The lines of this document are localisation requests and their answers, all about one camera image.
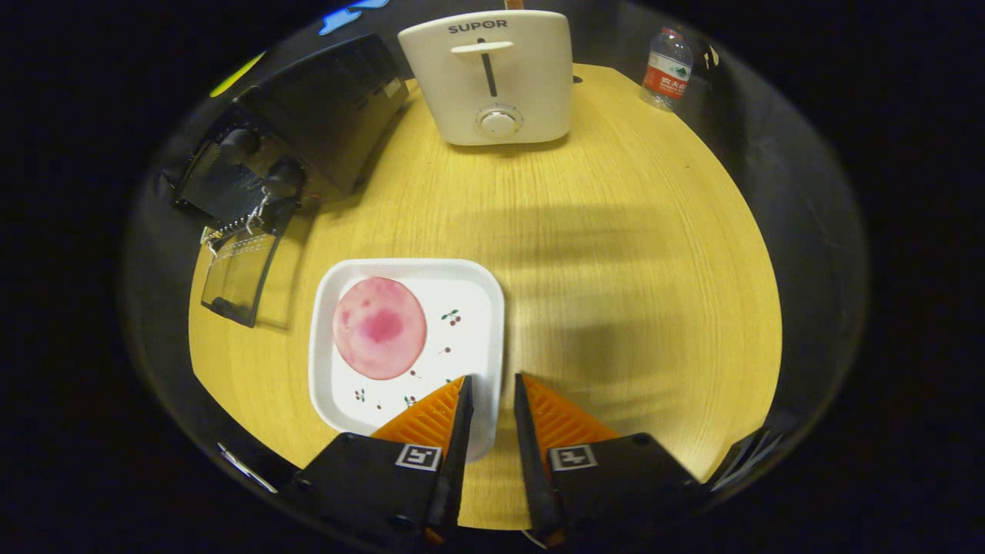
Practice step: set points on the white pop-up toaster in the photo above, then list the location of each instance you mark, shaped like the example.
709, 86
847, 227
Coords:
492, 85

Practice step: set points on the black toaster oven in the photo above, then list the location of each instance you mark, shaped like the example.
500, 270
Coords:
331, 115

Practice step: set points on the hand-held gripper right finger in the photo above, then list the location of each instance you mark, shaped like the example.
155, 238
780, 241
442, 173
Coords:
531, 469

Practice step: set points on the white square plate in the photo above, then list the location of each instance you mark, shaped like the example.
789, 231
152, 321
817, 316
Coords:
462, 308

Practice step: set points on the clear water bottle red label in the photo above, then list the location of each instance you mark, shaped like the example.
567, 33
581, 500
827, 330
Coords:
666, 73

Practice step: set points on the round pink food slice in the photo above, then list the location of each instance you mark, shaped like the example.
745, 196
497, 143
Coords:
379, 328

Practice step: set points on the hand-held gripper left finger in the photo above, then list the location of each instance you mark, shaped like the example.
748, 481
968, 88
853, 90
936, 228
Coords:
455, 462

